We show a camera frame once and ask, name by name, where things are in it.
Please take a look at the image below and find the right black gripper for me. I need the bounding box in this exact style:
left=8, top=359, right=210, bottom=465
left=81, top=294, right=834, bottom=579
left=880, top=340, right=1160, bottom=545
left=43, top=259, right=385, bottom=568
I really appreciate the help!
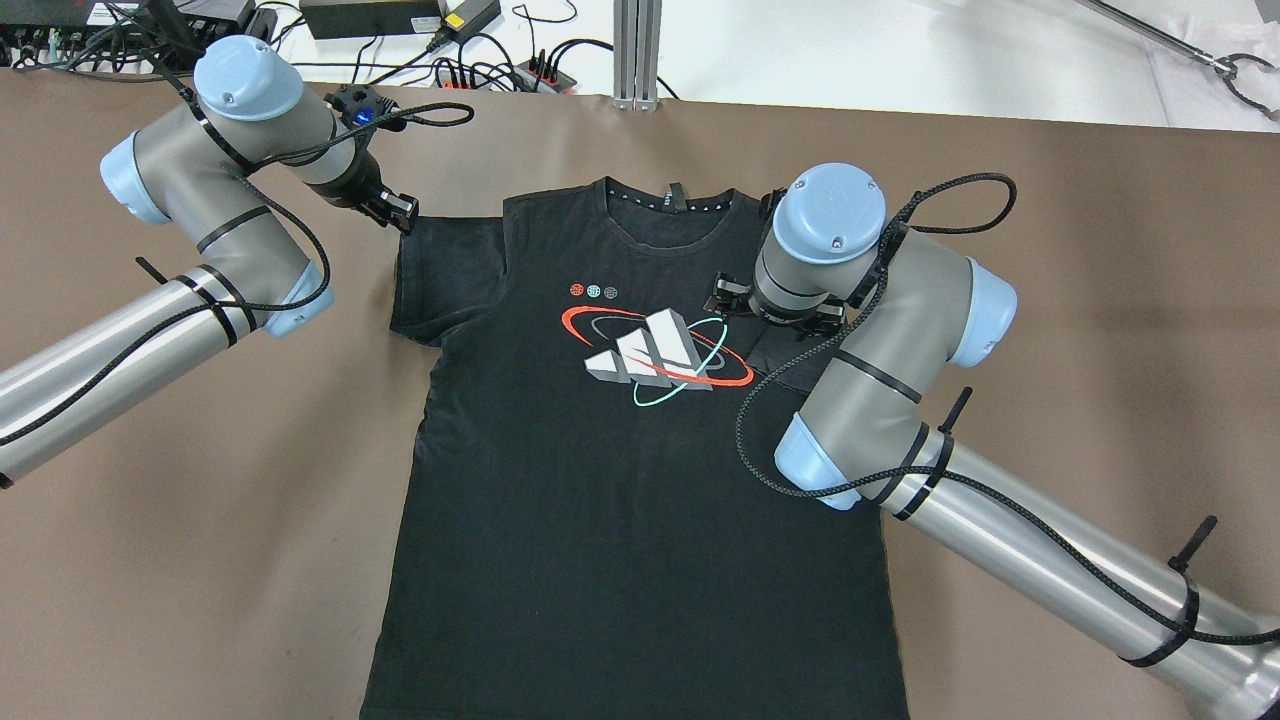
left=707, top=273, right=846, bottom=336

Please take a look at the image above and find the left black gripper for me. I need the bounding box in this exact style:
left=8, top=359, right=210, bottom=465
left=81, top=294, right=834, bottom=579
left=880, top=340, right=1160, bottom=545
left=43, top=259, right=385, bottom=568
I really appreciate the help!
left=323, top=151, right=419, bottom=233

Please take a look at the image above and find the black graphic t-shirt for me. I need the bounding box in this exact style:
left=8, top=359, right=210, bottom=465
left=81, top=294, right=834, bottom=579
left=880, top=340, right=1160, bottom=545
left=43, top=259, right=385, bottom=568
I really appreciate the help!
left=360, top=178, right=909, bottom=719

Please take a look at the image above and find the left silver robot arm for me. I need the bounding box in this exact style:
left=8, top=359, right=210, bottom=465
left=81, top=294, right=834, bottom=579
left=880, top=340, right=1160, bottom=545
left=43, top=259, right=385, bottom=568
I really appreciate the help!
left=1, top=35, right=474, bottom=488

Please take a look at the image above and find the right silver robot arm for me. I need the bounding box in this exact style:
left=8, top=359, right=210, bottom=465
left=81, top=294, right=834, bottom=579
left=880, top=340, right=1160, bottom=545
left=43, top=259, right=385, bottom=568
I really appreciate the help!
left=707, top=163, right=1279, bottom=719

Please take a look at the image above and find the black power adapter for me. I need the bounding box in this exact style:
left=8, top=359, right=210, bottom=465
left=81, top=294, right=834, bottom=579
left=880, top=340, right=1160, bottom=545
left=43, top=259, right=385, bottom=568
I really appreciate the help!
left=298, top=1, right=448, bottom=40

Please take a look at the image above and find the red black power strip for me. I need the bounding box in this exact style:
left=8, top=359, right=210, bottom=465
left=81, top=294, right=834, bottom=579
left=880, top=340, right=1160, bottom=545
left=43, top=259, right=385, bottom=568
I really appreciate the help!
left=426, top=56, right=579, bottom=95

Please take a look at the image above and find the metal reacher claw tool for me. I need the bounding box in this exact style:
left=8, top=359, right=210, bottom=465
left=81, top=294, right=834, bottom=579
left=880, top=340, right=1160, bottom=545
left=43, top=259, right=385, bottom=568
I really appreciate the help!
left=1076, top=1, right=1279, bottom=123

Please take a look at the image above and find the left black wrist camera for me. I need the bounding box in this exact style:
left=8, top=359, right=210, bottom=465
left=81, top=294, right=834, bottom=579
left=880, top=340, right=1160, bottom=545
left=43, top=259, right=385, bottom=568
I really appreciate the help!
left=323, top=85, right=401, bottom=129

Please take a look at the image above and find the aluminium frame post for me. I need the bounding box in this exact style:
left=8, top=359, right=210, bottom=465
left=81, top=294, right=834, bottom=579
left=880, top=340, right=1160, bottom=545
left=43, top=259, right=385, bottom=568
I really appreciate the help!
left=612, top=0, right=663, bottom=113

